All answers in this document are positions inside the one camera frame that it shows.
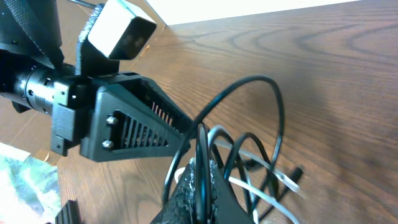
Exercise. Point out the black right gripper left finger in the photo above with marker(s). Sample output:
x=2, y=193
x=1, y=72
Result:
x=181, y=207

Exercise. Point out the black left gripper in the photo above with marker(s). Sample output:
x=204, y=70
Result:
x=134, y=119

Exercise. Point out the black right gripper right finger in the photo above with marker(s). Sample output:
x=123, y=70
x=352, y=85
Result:
x=220, y=204

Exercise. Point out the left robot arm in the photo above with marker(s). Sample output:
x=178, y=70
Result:
x=32, y=59

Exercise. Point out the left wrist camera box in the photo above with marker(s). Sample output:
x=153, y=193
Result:
x=121, y=30

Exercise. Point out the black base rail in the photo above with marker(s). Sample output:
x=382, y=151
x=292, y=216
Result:
x=69, y=214

